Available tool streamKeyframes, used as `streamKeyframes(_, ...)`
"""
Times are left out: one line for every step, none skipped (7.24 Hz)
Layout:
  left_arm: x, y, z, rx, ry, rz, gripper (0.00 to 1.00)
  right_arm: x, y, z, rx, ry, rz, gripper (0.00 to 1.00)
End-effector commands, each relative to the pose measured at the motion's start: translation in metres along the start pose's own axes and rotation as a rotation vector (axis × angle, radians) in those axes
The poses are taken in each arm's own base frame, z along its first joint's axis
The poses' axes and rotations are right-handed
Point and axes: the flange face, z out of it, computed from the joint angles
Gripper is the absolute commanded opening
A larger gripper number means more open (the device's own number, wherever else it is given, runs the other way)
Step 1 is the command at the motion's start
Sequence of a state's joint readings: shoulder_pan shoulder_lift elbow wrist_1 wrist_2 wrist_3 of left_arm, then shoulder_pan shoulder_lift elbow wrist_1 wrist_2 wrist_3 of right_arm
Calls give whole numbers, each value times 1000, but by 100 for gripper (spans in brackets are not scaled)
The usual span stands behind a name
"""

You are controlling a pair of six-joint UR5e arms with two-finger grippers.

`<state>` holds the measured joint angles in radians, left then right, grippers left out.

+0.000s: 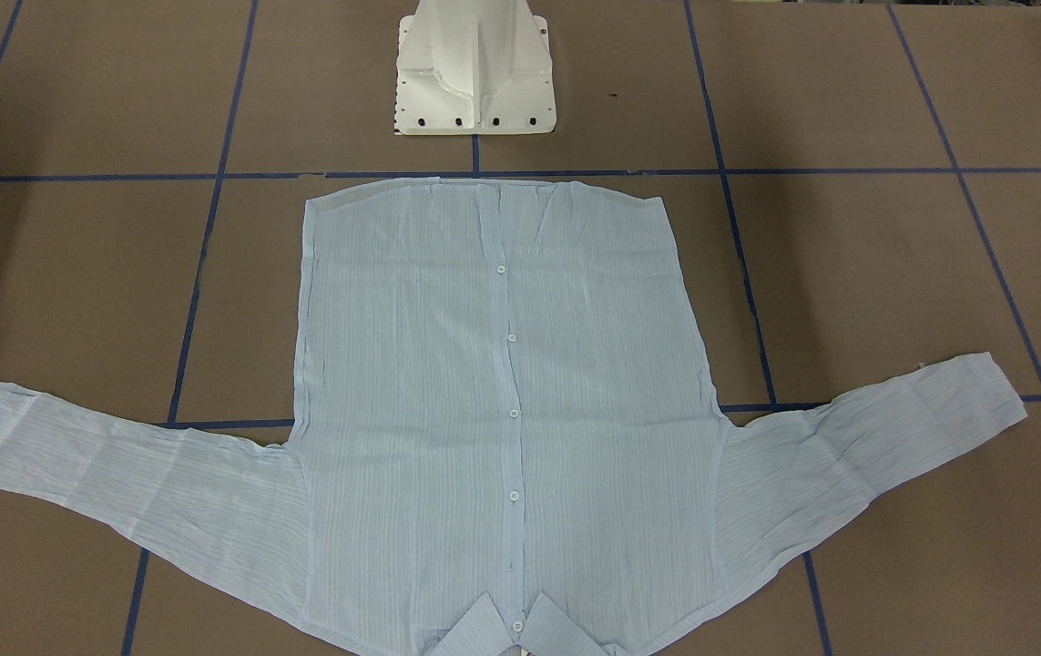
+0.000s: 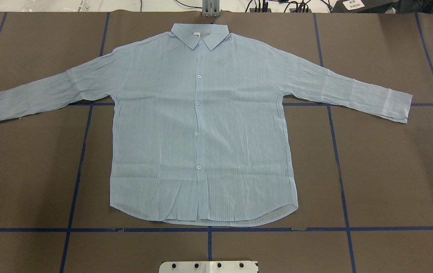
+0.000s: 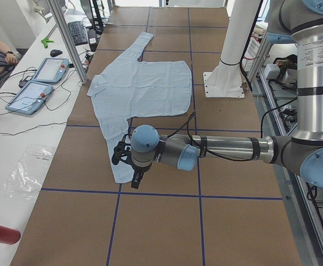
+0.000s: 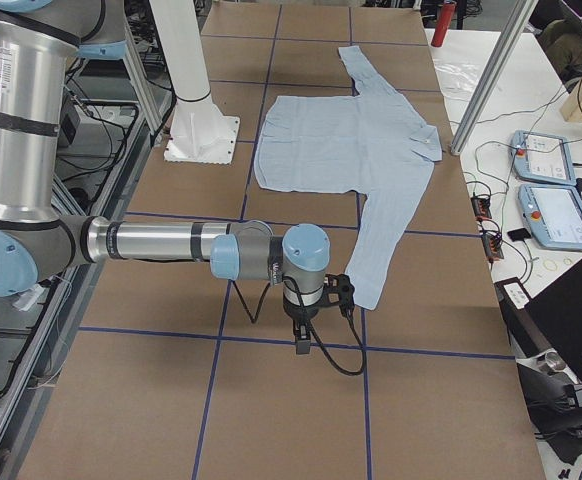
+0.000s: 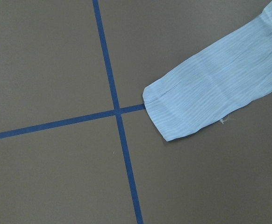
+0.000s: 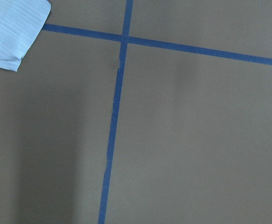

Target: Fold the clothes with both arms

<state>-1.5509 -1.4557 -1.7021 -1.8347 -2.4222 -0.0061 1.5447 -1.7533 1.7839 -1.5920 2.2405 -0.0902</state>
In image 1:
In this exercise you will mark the light blue button-up shirt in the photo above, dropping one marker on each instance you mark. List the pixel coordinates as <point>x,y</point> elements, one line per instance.
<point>505,434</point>

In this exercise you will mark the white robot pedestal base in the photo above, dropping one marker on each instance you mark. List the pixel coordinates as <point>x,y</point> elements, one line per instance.
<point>474,68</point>

